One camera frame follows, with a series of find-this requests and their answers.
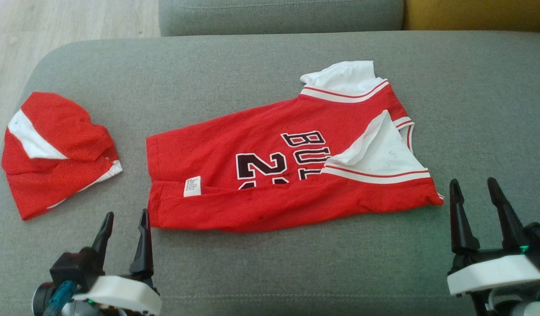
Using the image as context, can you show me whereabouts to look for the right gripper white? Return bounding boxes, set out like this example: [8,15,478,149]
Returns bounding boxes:
[447,177,540,316]

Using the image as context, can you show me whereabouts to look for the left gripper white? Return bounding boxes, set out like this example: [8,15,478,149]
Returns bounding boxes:
[72,209,162,316]

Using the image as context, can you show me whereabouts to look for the red white basketball shorts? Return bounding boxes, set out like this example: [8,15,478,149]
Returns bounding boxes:
[1,91,123,221]

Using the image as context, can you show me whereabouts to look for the red white basketball jersey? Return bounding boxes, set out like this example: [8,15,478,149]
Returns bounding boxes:
[146,60,445,233]

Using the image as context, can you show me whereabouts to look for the grey fabric sofa seat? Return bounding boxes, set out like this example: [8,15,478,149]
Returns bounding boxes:
[0,31,540,316]

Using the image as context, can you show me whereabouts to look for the large yellow cushion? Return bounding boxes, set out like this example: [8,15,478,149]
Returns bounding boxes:
[404,0,540,33]

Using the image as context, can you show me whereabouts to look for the light grey sofa back cushion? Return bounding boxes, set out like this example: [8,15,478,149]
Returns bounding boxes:
[158,0,405,37]

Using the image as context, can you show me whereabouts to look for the teal left camera connector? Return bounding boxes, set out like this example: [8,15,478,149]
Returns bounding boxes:
[43,280,77,316]

